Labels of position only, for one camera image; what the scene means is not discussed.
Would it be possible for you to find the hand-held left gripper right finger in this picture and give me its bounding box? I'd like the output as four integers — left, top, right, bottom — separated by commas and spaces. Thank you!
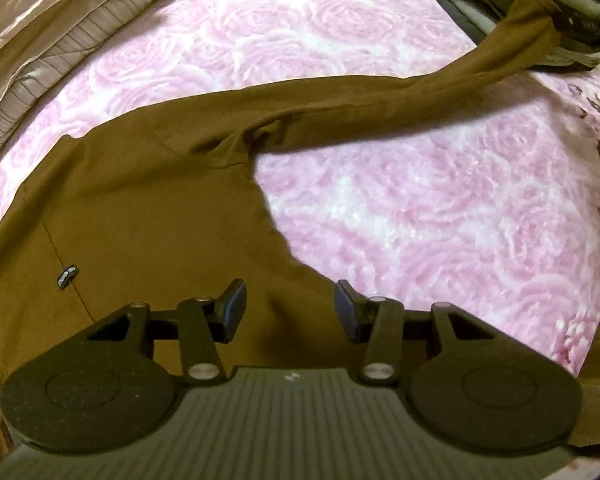
333, 279, 504, 385

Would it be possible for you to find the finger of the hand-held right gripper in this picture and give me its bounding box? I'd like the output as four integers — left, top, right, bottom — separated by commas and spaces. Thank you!
552, 9, 600, 37

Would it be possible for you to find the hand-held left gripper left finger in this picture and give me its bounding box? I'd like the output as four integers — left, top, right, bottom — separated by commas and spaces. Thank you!
85, 279, 247, 384

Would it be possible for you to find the brown long-sleeve shirt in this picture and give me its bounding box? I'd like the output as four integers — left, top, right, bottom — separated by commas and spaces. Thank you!
0, 0, 561, 466

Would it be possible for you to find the pink rose-pattern blanket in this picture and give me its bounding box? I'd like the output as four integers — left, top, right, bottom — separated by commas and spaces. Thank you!
0, 0, 600, 379

